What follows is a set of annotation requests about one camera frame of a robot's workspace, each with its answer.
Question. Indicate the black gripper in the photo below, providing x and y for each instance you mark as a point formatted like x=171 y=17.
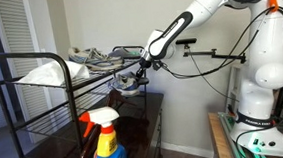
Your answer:
x=145 y=64

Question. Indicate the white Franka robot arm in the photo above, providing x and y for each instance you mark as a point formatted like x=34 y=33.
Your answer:
x=269 y=46

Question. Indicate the black metal shoe rack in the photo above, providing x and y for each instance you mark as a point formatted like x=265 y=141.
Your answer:
x=69 y=94

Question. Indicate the grey green shoe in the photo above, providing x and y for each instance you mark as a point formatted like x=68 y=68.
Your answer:
x=126 y=52

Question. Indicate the dark brown shoe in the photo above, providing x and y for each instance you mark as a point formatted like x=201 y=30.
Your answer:
x=117 y=98

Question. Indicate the grey blue running sneaker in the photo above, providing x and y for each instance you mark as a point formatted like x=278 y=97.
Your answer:
x=95 y=58

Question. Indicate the dark brown wooden dresser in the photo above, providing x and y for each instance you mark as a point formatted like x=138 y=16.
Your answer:
x=135 y=129

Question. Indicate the blue yellow spray bottle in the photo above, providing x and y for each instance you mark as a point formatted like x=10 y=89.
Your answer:
x=108 y=148

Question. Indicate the white crumpled cloth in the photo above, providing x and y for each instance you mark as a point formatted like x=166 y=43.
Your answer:
x=52 y=73

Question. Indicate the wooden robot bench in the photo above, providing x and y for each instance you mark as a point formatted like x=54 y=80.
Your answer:
x=219 y=140

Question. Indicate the white louvered closet door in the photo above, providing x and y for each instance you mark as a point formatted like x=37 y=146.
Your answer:
x=16 y=64

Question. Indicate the black camera bar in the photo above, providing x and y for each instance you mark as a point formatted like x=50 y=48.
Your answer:
x=186 y=41

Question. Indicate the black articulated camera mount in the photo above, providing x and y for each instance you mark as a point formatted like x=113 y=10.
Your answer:
x=213 y=54

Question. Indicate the green robot base plate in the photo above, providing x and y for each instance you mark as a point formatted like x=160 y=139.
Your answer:
x=234 y=139

